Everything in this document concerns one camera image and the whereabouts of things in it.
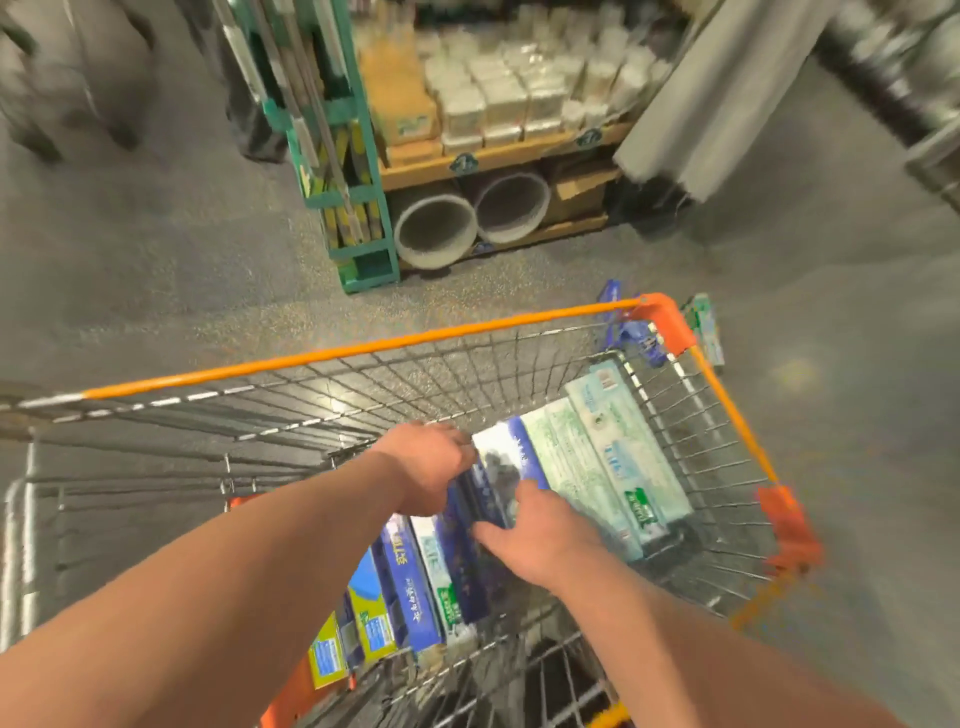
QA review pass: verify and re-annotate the blue box with white script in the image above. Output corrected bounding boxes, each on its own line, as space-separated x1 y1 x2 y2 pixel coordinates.
372 513 445 655

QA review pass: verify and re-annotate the blue plastic packet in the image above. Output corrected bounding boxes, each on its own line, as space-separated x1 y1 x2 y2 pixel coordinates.
597 279 670 369

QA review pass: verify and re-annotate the brown cardboard carton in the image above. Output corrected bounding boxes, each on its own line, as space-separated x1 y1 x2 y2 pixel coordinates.
549 159 625 226

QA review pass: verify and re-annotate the stack of white packets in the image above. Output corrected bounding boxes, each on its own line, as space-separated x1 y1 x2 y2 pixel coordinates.
416 3 676 151

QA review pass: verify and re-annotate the yellow box blue label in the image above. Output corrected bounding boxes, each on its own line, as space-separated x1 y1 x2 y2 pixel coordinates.
307 611 351 691

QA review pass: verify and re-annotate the person's right hand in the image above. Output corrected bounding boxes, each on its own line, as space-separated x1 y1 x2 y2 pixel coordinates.
472 480 606 591

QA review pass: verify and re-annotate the tan cardboard box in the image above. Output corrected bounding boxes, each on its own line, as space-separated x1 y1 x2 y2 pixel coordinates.
358 33 442 149

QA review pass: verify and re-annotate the person's left forearm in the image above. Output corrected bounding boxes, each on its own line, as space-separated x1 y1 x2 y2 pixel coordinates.
0 447 411 728

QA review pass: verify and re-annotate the grey rolled sheet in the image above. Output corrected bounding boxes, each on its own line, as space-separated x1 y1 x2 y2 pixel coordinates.
612 0 843 205

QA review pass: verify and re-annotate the dark blue white box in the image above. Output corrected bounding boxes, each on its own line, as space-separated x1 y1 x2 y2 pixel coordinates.
433 416 554 625

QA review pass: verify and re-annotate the silver flexible duct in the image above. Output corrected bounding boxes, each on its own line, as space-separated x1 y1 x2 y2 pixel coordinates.
812 0 960 151

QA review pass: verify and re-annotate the pale green long box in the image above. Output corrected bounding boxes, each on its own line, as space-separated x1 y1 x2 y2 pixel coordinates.
564 360 696 543
519 397 648 564

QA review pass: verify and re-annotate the bundle of metal rods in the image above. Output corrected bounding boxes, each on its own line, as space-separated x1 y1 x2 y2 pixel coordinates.
212 0 370 243

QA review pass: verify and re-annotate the person's left hand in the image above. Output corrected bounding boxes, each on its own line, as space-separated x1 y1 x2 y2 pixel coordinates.
372 421 479 519

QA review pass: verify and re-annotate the wooden shelf unit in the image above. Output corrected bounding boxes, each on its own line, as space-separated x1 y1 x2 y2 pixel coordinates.
375 120 640 270

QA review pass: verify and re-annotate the wire shopping cart orange trim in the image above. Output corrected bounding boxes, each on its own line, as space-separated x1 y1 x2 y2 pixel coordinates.
0 292 826 728

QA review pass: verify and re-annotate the green metal rack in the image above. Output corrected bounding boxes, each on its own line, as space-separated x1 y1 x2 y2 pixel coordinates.
255 0 402 294

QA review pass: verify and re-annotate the white green narrow box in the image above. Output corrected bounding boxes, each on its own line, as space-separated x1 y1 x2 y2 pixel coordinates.
410 516 479 648

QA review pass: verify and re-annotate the grey round pipe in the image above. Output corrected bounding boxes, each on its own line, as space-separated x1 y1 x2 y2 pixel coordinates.
473 171 553 246
393 192 480 272

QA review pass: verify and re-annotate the person's right forearm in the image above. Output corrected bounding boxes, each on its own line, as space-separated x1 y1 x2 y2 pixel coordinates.
551 551 910 728

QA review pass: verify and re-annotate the small green box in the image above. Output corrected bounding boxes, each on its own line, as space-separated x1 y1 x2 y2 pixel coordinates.
681 293 726 370

